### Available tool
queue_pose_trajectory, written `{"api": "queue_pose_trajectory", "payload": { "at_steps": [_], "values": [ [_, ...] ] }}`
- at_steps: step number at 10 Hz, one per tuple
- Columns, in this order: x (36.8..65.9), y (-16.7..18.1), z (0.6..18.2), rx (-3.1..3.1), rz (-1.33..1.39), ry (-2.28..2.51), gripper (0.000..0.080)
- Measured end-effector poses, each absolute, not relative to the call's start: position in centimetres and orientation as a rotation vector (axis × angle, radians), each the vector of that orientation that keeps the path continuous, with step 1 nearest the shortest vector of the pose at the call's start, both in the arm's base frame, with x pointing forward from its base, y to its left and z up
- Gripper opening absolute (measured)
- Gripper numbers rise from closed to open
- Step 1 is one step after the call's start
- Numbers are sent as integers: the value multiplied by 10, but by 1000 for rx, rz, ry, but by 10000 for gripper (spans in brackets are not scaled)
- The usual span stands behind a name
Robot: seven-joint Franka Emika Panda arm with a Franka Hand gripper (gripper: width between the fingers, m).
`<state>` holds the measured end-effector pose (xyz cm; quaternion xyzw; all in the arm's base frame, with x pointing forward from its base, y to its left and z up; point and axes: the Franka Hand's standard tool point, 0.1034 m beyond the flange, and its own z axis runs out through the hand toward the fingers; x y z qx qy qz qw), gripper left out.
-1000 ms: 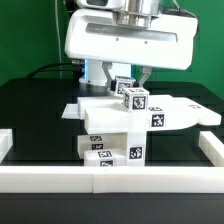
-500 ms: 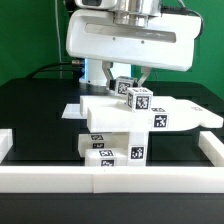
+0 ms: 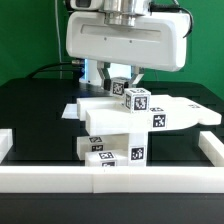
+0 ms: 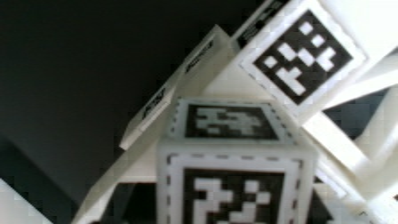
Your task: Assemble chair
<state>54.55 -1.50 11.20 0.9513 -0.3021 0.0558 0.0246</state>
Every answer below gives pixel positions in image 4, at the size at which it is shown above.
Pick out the white tagged cube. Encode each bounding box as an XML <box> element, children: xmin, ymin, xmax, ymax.
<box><xmin>119</xmin><ymin>25</ymin><xmax>235</xmax><ymax>149</ymax></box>
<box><xmin>157</xmin><ymin>98</ymin><xmax>317</xmax><ymax>224</ymax></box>

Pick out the white chair back part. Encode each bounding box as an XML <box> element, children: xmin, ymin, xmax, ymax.
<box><xmin>71</xmin><ymin>0</ymin><xmax>398</xmax><ymax>224</ymax></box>

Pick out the white front fence rail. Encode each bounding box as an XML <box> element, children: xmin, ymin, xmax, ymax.
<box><xmin>0</xmin><ymin>178</ymin><xmax>54</xmax><ymax>224</ymax></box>

